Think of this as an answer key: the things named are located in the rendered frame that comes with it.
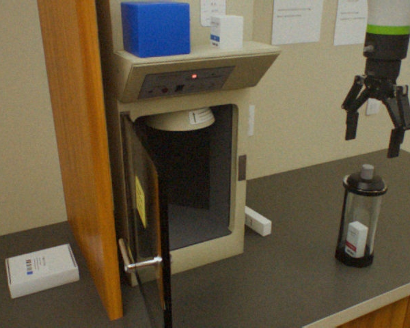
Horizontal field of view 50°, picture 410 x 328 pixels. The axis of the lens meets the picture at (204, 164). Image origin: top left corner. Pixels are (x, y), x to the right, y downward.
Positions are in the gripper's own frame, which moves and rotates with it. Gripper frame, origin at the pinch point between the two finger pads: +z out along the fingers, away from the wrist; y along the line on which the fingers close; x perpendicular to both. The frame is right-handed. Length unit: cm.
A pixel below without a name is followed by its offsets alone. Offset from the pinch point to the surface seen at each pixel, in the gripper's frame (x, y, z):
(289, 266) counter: -17.9, -4.6, 33.0
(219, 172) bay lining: -29.2, -23.2, 11.0
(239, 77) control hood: -32.2, -9.1, -17.6
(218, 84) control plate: -36.7, -10.2, -16.3
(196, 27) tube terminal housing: -39, -15, -28
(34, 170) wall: -72, -58, 15
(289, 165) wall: 22, -58, 33
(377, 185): -0.1, 4.1, 9.5
